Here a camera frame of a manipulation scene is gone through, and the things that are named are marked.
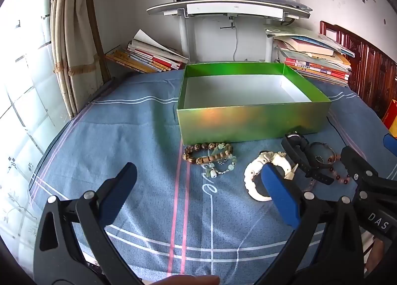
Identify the red bead bracelet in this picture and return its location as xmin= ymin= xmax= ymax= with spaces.
xmin=323 ymin=154 xmax=352 ymax=184

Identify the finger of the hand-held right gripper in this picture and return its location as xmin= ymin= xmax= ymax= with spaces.
xmin=340 ymin=146 xmax=380 ymax=186
xmin=382 ymin=133 xmax=397 ymax=153

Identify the pale green bead bracelet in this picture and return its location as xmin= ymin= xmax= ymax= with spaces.
xmin=201 ymin=144 xmax=239 ymax=180

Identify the red wooden chair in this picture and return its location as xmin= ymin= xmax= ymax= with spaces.
xmin=319 ymin=21 xmax=397 ymax=119

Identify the green cardboard box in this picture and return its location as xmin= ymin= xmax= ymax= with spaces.
xmin=177 ymin=62 xmax=332 ymax=145

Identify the person's left hand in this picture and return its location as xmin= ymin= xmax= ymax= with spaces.
xmin=155 ymin=275 xmax=221 ymax=285

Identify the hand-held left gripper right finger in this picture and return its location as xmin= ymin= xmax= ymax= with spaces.
xmin=261 ymin=163 xmax=365 ymax=285

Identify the tall stack of books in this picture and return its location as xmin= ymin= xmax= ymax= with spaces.
xmin=265 ymin=26 xmax=356 ymax=87

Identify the beige tied curtain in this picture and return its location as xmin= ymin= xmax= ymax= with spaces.
xmin=50 ymin=0 xmax=112 ymax=119

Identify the person's right hand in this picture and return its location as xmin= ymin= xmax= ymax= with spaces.
xmin=364 ymin=235 xmax=393 ymax=273

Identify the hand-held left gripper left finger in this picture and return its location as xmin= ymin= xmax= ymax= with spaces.
xmin=33 ymin=162 xmax=146 ymax=285

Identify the window pane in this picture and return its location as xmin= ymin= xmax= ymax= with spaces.
xmin=0 ymin=0 xmax=75 ymax=242

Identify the small stack of books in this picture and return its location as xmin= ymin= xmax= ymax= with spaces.
xmin=104 ymin=29 xmax=190 ymax=74

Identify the brown wooden bead bracelet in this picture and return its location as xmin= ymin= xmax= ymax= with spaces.
xmin=184 ymin=142 xmax=234 ymax=166

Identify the black wrist watch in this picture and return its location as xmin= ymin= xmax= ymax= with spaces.
xmin=281 ymin=131 xmax=335 ymax=185

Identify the thin silver bangle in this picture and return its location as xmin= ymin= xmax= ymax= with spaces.
xmin=308 ymin=142 xmax=337 ymax=164

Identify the white cable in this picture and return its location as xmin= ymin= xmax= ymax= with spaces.
xmin=231 ymin=20 xmax=239 ymax=62

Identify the yellow and red box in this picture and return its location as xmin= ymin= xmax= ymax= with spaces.
xmin=382 ymin=99 xmax=397 ymax=140

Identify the white carved bangle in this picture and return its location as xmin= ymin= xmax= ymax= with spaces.
xmin=243 ymin=151 xmax=300 ymax=202

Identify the white curved shelf table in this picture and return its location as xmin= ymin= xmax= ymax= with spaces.
xmin=146 ymin=0 xmax=311 ymax=64

